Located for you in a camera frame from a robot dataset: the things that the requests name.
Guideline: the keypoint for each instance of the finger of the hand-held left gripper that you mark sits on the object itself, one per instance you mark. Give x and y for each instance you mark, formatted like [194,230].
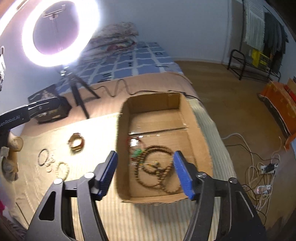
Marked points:
[44,106]

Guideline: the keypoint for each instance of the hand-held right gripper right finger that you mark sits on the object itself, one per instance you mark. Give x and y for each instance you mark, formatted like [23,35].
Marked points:
[182,176]

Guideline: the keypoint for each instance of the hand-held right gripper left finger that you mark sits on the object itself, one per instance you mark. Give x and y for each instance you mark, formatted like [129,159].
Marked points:
[106,176]

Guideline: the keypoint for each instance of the red and white bangle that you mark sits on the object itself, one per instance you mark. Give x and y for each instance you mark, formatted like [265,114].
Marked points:
[76,144]

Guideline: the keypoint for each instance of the person's left hand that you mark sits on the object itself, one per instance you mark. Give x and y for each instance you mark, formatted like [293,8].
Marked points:
[13,143]

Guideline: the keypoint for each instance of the black printed bag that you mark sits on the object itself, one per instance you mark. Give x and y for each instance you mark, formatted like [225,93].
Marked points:
[60,111]

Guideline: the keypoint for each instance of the black tripod stand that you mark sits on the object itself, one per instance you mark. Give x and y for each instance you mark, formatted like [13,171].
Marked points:
[77,92]

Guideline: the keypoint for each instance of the striped woven mat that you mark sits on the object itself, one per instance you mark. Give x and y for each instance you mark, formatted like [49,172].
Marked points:
[115,220]

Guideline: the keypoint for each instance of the white power strip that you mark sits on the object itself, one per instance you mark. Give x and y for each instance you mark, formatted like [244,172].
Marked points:
[262,190]
[268,168]

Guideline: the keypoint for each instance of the phone holder clamp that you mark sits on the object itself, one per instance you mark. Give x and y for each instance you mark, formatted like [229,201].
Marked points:
[53,12]

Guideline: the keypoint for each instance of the tan bed sheet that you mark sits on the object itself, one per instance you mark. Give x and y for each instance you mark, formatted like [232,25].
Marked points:
[143,83]

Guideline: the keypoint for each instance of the folded patterned quilt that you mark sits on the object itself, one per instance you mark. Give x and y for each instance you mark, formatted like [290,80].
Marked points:
[118,34]

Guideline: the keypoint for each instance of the blue checked bed sheet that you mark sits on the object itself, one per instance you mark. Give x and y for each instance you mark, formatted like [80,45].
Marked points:
[138,60]

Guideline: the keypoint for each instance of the orange cardboard box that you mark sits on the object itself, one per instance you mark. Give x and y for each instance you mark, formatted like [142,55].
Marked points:
[277,99]

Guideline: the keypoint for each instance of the black shoe rack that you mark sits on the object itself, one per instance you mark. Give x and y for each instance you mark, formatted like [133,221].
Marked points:
[238,62]

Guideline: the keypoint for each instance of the yellow box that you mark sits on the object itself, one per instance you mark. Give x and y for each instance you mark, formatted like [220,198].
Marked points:
[260,58]

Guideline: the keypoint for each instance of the clothes rack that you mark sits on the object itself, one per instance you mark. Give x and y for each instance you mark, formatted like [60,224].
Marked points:
[244,23]

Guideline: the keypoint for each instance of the dark hanging clothes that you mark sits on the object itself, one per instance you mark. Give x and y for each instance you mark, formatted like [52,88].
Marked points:
[275,39]

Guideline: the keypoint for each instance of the white hanging towel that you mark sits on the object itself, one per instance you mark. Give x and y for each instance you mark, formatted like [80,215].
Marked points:
[254,25]

